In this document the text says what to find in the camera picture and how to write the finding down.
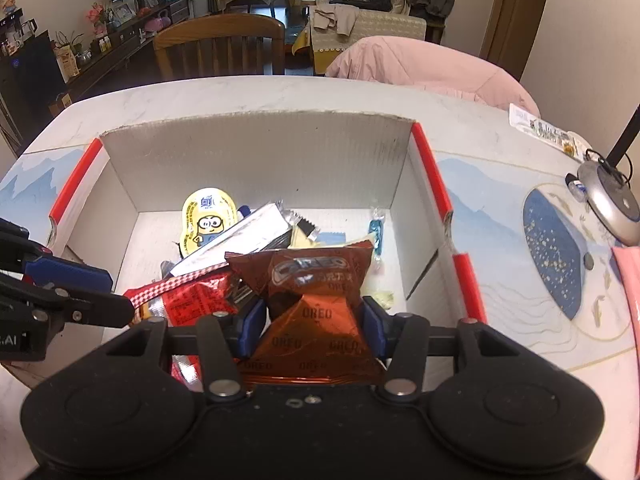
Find red checkered snack packet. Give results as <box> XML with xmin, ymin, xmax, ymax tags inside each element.
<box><xmin>122</xmin><ymin>266</ymin><xmax>241</xmax><ymax>391</ymax></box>

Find brown cardboard box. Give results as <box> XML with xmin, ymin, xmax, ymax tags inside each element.
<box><xmin>48</xmin><ymin>92</ymin><xmax>76</xmax><ymax>117</ymax></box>

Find pale yellow snack packet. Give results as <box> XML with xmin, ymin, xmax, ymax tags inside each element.
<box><xmin>291</xmin><ymin>224</ymin><xmax>396</xmax><ymax>311</ymax></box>

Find red cardboard box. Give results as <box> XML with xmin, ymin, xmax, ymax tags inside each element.
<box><xmin>48</xmin><ymin>108</ymin><xmax>488</xmax><ymax>376</ymax></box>

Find wooden chair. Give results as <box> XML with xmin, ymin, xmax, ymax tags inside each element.
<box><xmin>152</xmin><ymin>13</ymin><xmax>287</xmax><ymax>82</ymax></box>

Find wooden door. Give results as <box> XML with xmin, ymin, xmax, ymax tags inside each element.
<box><xmin>479</xmin><ymin>0</ymin><xmax>556</xmax><ymax>83</ymax></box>

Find yellow cartoon jelly cup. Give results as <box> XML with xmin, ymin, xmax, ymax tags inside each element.
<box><xmin>181</xmin><ymin>186</ymin><xmax>237</xmax><ymax>261</ymax></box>

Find blue candy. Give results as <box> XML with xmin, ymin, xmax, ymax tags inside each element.
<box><xmin>367</xmin><ymin>206</ymin><xmax>387</xmax><ymax>273</ymax></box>

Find pink jacket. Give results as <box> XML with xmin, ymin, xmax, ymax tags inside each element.
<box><xmin>325</xmin><ymin>35</ymin><xmax>541</xmax><ymax>118</ymax></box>

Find black cabinet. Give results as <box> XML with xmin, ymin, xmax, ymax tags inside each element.
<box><xmin>0</xmin><ymin>30</ymin><xmax>68</xmax><ymax>151</ymax></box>

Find pink flowers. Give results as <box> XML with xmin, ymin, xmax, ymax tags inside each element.
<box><xmin>85</xmin><ymin>2</ymin><xmax>111</xmax><ymax>36</ymax></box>

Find brown cookie packet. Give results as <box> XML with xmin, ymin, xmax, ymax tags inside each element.
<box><xmin>225</xmin><ymin>240</ymin><xmax>388</xmax><ymax>386</ymax></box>

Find silver desk lamp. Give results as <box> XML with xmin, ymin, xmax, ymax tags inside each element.
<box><xmin>565</xmin><ymin>105</ymin><xmax>640</xmax><ymax>247</ymax></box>

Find dark wooden TV cabinet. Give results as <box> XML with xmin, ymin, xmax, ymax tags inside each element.
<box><xmin>50</xmin><ymin>0</ymin><xmax>193</xmax><ymax>103</ymax></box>

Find silver snack bar packet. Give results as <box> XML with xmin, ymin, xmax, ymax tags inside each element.
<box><xmin>170</xmin><ymin>202</ymin><xmax>293</xmax><ymax>276</ymax></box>

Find orange paper bag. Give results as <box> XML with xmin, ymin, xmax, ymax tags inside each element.
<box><xmin>54</xmin><ymin>45</ymin><xmax>81</xmax><ymax>78</ymax></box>

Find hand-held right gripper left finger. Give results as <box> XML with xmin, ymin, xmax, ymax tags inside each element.
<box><xmin>102</xmin><ymin>297</ymin><xmax>268</xmax><ymax>403</ymax></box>

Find sofa with cream cover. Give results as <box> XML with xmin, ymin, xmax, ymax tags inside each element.
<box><xmin>292</xmin><ymin>0</ymin><xmax>446</xmax><ymax>78</ymax></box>

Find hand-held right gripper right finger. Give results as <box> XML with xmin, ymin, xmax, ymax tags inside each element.
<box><xmin>361</xmin><ymin>295</ymin><xmax>536</xmax><ymax>403</ymax></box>

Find white printed packet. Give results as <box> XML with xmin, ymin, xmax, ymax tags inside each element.
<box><xmin>509</xmin><ymin>102</ymin><xmax>595</xmax><ymax>163</ymax></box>

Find beige garment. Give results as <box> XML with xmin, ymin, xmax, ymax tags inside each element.
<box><xmin>311</xmin><ymin>2</ymin><xmax>361</xmax><ymax>36</ymax></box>

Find small blue white object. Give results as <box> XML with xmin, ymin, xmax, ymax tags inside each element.
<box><xmin>565</xmin><ymin>173</ymin><xmax>587</xmax><ymax>202</ymax></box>

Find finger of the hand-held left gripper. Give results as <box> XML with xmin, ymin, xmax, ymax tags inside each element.
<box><xmin>0</xmin><ymin>217</ymin><xmax>114</xmax><ymax>293</ymax></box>
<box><xmin>0</xmin><ymin>276</ymin><xmax>137</xmax><ymax>330</ymax></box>

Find pink packet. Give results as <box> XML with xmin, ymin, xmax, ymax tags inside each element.
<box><xmin>612</xmin><ymin>246</ymin><xmax>640</xmax><ymax>331</ymax></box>

